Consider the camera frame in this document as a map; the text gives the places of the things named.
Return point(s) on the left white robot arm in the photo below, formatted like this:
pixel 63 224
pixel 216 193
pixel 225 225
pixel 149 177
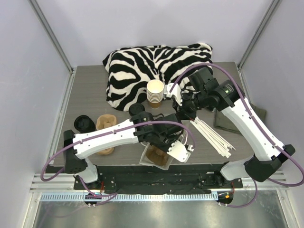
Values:
pixel 160 131

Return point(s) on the brown cardboard cup carrier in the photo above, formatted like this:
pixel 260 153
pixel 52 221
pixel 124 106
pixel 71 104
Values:
pixel 105 121

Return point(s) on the light blue paper bag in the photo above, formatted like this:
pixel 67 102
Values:
pixel 146 162

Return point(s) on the stack of black lids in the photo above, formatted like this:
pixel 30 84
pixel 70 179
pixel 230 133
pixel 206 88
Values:
pixel 84 124

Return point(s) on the olive green cloth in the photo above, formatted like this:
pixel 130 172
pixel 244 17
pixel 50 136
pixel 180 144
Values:
pixel 236 119

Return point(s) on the white slotted cable duct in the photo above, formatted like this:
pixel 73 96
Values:
pixel 82 196

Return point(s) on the zebra print pillow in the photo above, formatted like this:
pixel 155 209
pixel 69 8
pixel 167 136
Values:
pixel 131 68

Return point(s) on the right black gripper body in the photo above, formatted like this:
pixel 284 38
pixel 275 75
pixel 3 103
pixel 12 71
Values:
pixel 184 110

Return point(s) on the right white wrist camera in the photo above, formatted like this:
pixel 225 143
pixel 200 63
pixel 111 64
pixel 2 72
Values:
pixel 173 93

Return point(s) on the bundle of white wrapped straws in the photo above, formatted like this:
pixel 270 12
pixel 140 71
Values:
pixel 221 145

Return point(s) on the black plastic cup lid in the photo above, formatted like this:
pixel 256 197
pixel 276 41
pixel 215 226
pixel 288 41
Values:
pixel 135 109

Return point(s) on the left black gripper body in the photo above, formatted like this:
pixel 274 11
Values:
pixel 165 141

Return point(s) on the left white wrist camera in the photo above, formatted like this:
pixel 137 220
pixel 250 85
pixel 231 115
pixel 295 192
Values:
pixel 180 152

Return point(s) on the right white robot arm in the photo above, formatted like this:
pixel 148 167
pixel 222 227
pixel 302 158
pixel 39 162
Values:
pixel 228 98

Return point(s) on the stack of paper cups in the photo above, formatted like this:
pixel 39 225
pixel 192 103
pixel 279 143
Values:
pixel 155 90

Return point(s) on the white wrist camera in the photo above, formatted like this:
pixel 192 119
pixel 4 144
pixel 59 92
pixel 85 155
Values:
pixel 173 93
pixel 180 152

